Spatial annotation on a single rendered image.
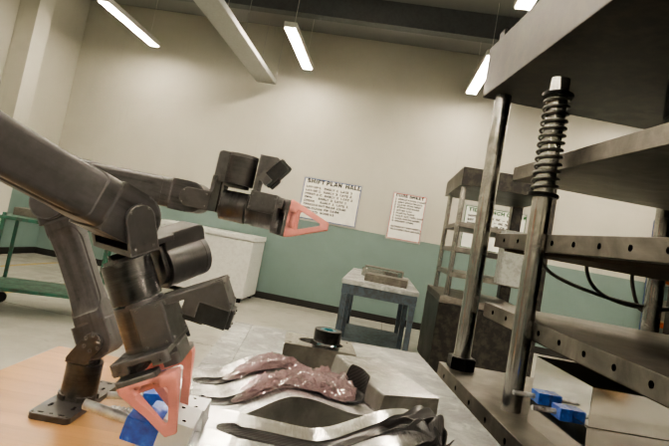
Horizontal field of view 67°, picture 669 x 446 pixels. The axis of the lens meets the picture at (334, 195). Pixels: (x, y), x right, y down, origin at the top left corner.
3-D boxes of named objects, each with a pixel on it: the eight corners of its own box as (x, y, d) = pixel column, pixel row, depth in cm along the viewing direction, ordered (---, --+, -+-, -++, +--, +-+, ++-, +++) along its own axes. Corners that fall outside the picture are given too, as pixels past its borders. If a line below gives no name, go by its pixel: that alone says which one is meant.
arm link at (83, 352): (123, 326, 98) (95, 321, 99) (103, 334, 90) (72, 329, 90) (116, 358, 98) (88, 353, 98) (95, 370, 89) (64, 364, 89)
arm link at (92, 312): (129, 344, 97) (79, 183, 99) (114, 352, 90) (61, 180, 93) (99, 355, 97) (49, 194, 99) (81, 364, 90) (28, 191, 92)
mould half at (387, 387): (155, 449, 80) (169, 378, 81) (153, 390, 104) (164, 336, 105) (429, 457, 97) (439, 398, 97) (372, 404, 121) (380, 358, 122)
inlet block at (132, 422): (65, 435, 57) (83, 389, 57) (85, 415, 62) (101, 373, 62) (176, 473, 58) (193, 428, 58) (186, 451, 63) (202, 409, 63)
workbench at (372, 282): (326, 366, 455) (343, 268, 461) (341, 331, 643) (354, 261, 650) (404, 383, 447) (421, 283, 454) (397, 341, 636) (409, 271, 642)
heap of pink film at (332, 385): (233, 407, 87) (242, 361, 88) (219, 374, 104) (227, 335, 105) (368, 415, 96) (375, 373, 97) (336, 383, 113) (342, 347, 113)
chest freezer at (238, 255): (255, 298, 778) (267, 237, 784) (242, 304, 701) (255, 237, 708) (161, 279, 794) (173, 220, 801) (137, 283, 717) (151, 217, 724)
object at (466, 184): (428, 383, 461) (465, 161, 476) (416, 348, 614) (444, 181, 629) (535, 406, 451) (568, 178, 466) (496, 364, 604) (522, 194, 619)
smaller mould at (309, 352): (279, 367, 137) (284, 341, 138) (282, 354, 152) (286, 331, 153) (351, 380, 138) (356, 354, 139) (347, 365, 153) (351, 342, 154)
